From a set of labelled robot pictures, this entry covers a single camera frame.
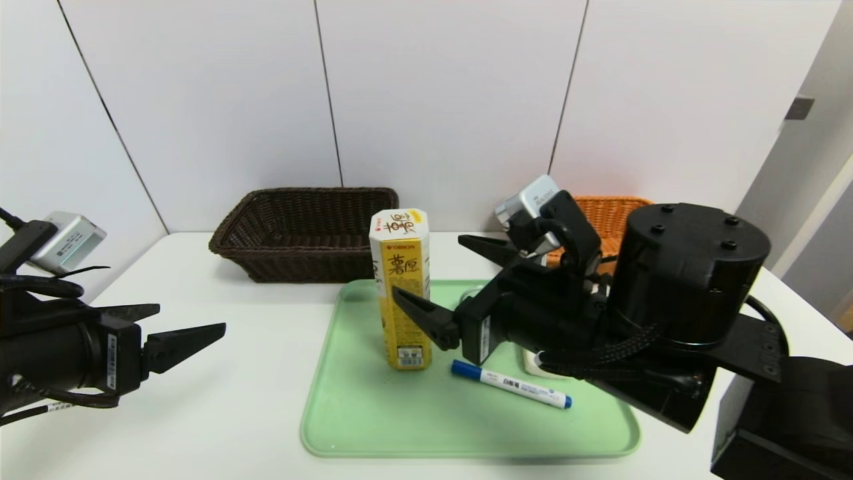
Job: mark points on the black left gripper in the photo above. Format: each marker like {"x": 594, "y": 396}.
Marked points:
{"x": 118, "y": 360}

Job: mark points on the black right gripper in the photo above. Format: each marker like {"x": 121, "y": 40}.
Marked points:
{"x": 481, "y": 332}

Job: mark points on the yellow snack box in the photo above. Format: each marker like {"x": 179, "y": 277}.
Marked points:
{"x": 400, "y": 266}

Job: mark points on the white eraser block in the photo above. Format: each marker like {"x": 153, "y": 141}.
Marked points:
{"x": 531, "y": 363}

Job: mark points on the white marker with blue cap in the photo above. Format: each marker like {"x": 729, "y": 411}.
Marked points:
{"x": 513, "y": 384}

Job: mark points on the orange wicker basket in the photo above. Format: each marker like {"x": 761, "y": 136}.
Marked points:
{"x": 610, "y": 213}

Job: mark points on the dark brown wicker basket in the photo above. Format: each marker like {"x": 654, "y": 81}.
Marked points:
{"x": 300, "y": 260}

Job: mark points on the green plastic tray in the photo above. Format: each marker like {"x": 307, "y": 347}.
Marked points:
{"x": 373, "y": 413}

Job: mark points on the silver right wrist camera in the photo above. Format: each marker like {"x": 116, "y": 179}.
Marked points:
{"x": 533, "y": 196}

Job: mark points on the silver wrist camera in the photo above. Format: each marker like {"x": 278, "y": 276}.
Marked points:
{"x": 66, "y": 240}
{"x": 533, "y": 196}

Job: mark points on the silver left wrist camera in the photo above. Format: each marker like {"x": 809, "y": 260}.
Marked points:
{"x": 66, "y": 240}

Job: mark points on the dark wall bracket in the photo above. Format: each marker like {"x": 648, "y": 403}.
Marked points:
{"x": 799, "y": 108}

